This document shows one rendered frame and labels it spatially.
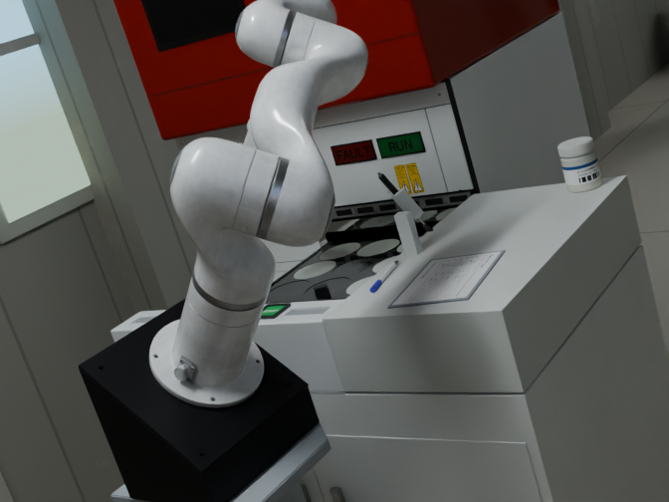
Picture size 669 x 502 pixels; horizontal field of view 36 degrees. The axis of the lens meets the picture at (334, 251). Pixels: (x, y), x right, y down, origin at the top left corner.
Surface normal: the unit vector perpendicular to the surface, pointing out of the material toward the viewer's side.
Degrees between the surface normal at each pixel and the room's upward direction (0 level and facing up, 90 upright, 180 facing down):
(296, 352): 90
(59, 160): 90
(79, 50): 90
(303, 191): 64
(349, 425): 90
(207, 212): 112
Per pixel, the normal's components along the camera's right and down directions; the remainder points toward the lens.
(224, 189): 0.00, 0.22
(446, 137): -0.52, 0.39
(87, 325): 0.78, -0.06
